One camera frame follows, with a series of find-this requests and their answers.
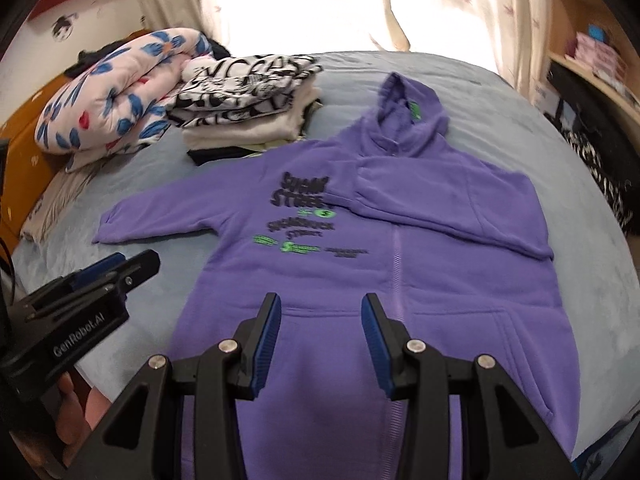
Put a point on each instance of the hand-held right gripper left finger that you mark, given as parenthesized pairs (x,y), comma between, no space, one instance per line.
(270,332)

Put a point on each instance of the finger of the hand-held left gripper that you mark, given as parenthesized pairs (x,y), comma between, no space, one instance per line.
(97,270)
(140,267)

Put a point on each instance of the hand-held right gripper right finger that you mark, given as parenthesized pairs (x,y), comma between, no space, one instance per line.
(375,340)

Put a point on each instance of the purple hoodie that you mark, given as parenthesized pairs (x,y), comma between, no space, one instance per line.
(450,285)

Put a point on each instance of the person's left hand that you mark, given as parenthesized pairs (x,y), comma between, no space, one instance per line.
(75,405)

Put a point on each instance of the beige pillow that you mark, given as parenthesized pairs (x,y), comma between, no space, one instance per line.
(60,200)

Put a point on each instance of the black folded garment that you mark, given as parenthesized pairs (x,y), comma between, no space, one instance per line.
(215,155)

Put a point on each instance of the wooden headboard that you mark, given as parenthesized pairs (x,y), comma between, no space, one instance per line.
(20,125)

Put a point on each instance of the cream fleece garment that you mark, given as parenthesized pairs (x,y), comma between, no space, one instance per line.
(240,132)

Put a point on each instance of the light green folded garment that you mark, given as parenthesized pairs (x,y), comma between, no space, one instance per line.
(260,147)

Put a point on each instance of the floral quilt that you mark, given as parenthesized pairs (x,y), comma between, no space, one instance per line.
(100,90)

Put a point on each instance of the black and white printed garment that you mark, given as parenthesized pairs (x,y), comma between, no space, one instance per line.
(240,85)

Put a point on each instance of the blue bed sheet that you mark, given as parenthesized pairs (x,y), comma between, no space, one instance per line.
(500,125)

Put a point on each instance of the zebra print cloth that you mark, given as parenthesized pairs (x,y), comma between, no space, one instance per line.
(600,170)

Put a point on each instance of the white barcode box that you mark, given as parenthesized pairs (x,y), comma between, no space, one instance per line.
(545,95)

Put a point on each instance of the wooden shelf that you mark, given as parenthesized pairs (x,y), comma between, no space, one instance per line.
(617,97)

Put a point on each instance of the stack of pink boxes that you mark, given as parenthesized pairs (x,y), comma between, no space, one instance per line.
(595,55)

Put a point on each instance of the small blue box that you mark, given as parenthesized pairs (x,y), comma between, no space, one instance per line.
(597,34)

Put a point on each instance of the black wall sticker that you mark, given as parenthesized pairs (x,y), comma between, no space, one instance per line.
(65,27)

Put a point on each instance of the red wall shelf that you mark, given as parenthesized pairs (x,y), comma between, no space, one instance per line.
(65,2)

